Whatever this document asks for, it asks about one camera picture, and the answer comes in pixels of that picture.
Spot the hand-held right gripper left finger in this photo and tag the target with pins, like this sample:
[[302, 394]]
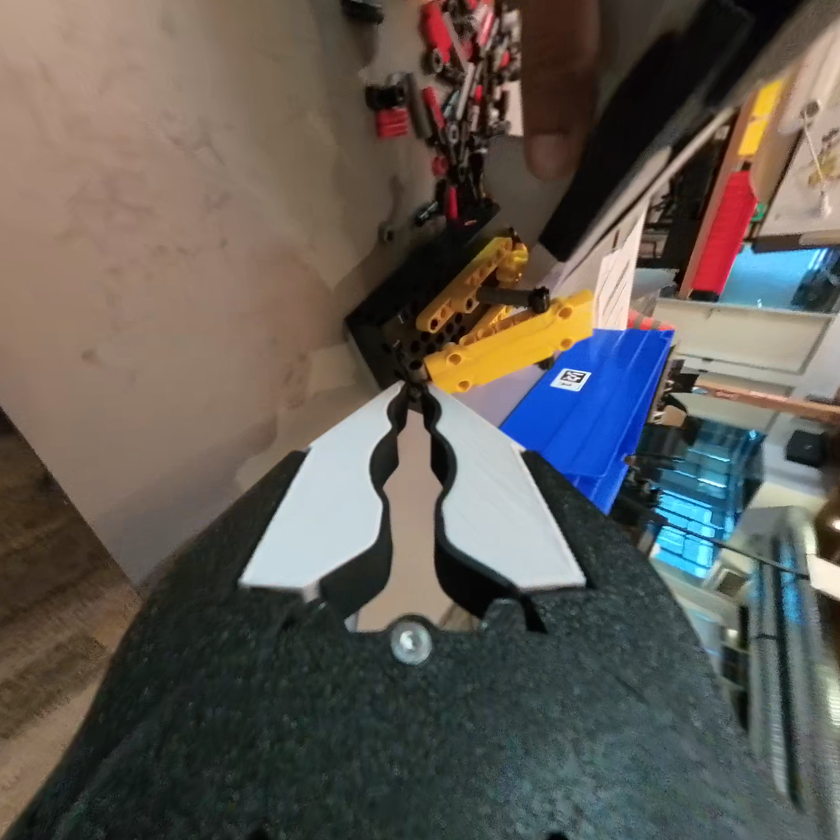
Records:
[[321, 518]]

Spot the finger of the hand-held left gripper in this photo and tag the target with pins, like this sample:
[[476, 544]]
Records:
[[623, 144]]

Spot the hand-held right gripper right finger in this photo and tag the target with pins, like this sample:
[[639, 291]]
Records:
[[505, 518]]

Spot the pile of toy brick parts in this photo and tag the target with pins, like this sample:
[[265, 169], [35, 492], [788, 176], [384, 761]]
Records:
[[459, 85]]

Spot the yellow black toy brick assembly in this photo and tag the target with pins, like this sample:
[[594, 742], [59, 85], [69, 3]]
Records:
[[499, 341]]

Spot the person's left hand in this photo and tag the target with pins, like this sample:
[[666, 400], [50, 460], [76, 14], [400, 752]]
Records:
[[558, 85]]

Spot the blue plastic bin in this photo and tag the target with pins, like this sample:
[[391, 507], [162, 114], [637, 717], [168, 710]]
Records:
[[590, 426]]

